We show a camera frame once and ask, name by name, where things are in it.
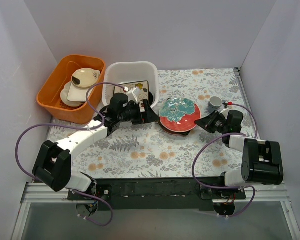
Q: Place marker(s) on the floral tablecloth mat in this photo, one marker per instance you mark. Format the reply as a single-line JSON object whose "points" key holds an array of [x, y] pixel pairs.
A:
{"points": [[146, 151]]}

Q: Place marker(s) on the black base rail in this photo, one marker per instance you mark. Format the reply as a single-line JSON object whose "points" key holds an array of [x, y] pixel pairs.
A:
{"points": [[164, 193]]}

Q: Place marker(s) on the red plate teal flower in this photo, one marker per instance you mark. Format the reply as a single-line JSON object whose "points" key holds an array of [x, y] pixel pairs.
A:
{"points": [[178, 115]]}

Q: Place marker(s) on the black square patterned plate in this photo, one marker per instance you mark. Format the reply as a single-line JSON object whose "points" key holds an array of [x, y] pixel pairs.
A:
{"points": [[175, 133]]}

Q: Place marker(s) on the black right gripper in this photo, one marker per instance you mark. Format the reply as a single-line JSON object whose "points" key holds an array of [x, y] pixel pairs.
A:
{"points": [[213, 122]]}

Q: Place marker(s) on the square floral ceramic plate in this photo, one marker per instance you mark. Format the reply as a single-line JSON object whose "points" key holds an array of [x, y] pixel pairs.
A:
{"points": [[141, 91]]}

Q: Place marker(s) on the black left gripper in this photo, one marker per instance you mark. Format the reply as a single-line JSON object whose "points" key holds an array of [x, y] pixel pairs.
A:
{"points": [[142, 114]]}

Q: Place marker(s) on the black round plate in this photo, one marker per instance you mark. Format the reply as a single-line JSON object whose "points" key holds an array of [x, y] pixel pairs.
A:
{"points": [[150, 98]]}

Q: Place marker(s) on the grey mug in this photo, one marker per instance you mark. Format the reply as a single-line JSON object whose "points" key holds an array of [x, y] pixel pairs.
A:
{"points": [[214, 104]]}

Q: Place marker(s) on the white scalloped plate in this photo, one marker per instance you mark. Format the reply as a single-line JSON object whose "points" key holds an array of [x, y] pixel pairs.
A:
{"points": [[64, 97]]}

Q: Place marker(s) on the beige round plate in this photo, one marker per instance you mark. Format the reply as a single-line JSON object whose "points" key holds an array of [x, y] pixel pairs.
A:
{"points": [[84, 78]]}

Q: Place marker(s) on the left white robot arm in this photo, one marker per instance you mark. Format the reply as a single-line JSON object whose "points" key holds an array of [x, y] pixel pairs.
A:
{"points": [[53, 165]]}

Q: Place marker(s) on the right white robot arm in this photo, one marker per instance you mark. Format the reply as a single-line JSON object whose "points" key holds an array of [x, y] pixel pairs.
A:
{"points": [[261, 159]]}

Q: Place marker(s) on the white plastic bin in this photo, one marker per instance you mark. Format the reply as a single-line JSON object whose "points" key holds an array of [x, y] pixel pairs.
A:
{"points": [[129, 73]]}

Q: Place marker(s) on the white square plate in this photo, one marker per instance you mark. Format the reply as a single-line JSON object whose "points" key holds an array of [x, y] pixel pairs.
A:
{"points": [[77, 94]]}

